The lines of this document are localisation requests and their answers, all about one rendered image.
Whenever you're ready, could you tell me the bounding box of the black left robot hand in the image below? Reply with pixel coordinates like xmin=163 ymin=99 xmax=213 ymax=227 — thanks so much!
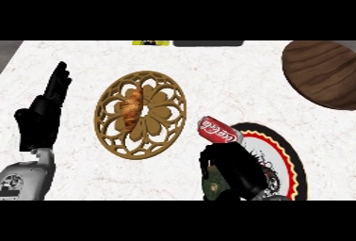
xmin=12 ymin=61 xmax=74 ymax=153

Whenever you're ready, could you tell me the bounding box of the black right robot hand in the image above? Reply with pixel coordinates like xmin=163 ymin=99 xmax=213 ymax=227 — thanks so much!
xmin=200 ymin=142 xmax=271 ymax=201

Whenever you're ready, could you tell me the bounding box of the dark green squash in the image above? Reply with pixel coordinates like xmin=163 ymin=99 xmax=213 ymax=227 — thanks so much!
xmin=203 ymin=159 xmax=232 ymax=201

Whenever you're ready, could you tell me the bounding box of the black rimmed patterned plate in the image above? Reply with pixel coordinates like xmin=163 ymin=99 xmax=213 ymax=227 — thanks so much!
xmin=229 ymin=122 xmax=309 ymax=201

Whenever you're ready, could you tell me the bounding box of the brown wooden bowl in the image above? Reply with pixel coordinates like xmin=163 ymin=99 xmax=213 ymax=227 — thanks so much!
xmin=281 ymin=40 xmax=356 ymax=111

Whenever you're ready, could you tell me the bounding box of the red soda can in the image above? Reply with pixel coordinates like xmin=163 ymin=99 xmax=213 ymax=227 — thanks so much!
xmin=197 ymin=115 xmax=246 ymax=145

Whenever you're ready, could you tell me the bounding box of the brown croissant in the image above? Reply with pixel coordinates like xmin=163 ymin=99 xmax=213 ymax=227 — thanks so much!
xmin=119 ymin=88 xmax=145 ymax=133

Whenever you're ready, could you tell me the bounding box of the gold lattice trivet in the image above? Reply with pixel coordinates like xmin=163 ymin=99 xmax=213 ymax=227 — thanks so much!
xmin=93 ymin=70 xmax=188 ymax=161

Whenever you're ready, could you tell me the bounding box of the yellow object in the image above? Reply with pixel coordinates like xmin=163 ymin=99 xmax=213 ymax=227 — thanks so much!
xmin=130 ymin=40 xmax=172 ymax=47

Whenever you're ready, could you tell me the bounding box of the dark grey flat object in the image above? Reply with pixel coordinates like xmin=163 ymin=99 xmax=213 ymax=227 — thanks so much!
xmin=173 ymin=40 xmax=246 ymax=48

